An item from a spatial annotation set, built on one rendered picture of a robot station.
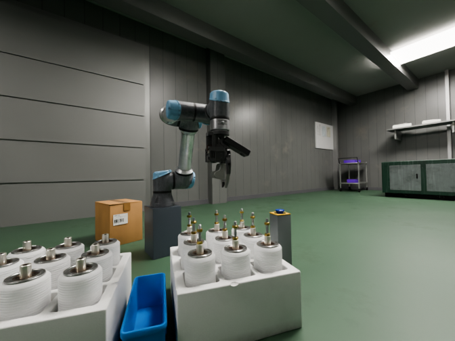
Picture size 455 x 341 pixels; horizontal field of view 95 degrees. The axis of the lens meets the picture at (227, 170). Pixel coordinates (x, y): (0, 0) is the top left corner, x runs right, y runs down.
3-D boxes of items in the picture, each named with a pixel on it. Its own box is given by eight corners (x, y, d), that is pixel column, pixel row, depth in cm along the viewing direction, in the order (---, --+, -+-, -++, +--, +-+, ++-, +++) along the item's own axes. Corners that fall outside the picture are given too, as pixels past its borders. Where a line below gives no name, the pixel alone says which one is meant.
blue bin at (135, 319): (134, 309, 77) (134, 277, 78) (165, 303, 81) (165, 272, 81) (118, 387, 49) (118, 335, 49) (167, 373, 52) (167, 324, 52)
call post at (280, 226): (270, 279, 98) (269, 212, 98) (283, 277, 100) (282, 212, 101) (278, 287, 91) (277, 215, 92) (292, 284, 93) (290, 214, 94)
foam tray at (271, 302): (170, 287, 92) (169, 246, 92) (251, 273, 104) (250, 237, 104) (177, 363, 55) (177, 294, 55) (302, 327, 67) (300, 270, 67)
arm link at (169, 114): (156, 104, 121) (168, 92, 77) (175, 107, 126) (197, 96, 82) (155, 124, 123) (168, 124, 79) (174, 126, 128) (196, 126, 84)
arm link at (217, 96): (223, 97, 86) (232, 90, 78) (224, 124, 86) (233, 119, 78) (205, 95, 83) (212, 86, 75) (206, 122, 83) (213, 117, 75)
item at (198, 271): (183, 306, 68) (183, 249, 68) (212, 300, 70) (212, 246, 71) (186, 326, 59) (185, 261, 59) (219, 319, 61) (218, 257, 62)
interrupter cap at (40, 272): (17, 273, 54) (17, 270, 54) (51, 268, 56) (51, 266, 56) (-6, 288, 47) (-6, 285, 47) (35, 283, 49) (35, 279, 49)
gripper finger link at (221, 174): (213, 188, 77) (212, 164, 78) (228, 187, 79) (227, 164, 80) (215, 187, 74) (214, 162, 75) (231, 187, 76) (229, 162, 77)
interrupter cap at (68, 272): (70, 266, 57) (70, 264, 57) (101, 262, 60) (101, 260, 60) (57, 279, 50) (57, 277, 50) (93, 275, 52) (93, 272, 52)
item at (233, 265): (229, 293, 75) (228, 242, 75) (254, 299, 71) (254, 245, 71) (217, 309, 66) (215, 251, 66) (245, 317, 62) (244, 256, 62)
